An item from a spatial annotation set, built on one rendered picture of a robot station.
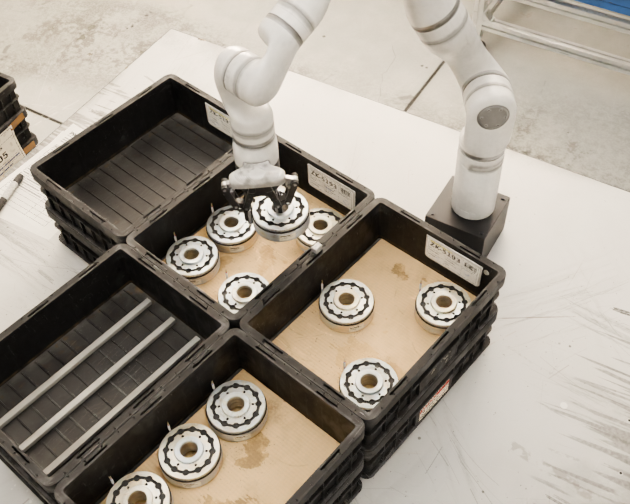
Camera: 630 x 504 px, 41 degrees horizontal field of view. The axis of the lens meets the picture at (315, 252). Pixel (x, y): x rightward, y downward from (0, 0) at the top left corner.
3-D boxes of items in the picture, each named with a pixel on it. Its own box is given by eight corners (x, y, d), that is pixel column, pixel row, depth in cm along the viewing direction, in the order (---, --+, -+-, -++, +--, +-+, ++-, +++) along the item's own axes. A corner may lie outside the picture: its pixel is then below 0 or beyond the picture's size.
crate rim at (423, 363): (378, 202, 168) (379, 194, 166) (508, 279, 154) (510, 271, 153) (236, 331, 149) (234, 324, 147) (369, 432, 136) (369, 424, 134)
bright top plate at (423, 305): (438, 274, 162) (438, 272, 162) (482, 302, 158) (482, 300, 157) (404, 306, 158) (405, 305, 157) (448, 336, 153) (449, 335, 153)
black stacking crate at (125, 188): (178, 112, 201) (170, 74, 193) (270, 169, 188) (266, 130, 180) (43, 208, 183) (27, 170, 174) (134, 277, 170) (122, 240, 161)
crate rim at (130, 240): (267, 136, 181) (267, 128, 179) (378, 202, 168) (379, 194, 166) (124, 248, 162) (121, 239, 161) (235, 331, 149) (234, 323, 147)
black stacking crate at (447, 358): (377, 235, 175) (379, 197, 166) (500, 310, 162) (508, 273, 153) (242, 361, 157) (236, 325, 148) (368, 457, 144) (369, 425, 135)
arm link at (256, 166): (230, 191, 138) (225, 163, 133) (229, 143, 145) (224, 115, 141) (286, 186, 138) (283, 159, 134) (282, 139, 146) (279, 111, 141)
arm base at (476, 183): (462, 182, 185) (470, 123, 172) (502, 197, 182) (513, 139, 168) (443, 209, 180) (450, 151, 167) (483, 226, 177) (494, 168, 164)
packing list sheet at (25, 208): (67, 122, 217) (66, 120, 217) (138, 152, 209) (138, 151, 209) (-27, 205, 200) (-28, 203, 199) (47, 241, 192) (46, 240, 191)
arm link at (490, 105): (522, 97, 152) (509, 165, 166) (512, 63, 158) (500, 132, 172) (470, 100, 152) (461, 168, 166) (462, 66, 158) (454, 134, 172)
